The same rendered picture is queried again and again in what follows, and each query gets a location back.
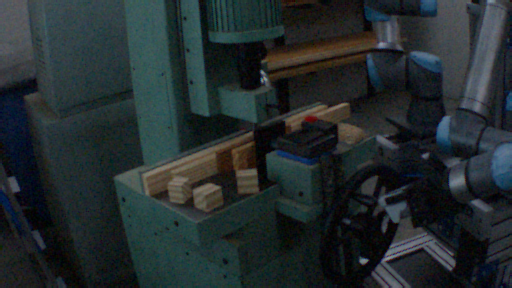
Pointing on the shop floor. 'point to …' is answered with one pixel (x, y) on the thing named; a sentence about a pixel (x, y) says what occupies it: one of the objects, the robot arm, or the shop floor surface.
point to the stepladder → (32, 242)
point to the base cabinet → (163, 262)
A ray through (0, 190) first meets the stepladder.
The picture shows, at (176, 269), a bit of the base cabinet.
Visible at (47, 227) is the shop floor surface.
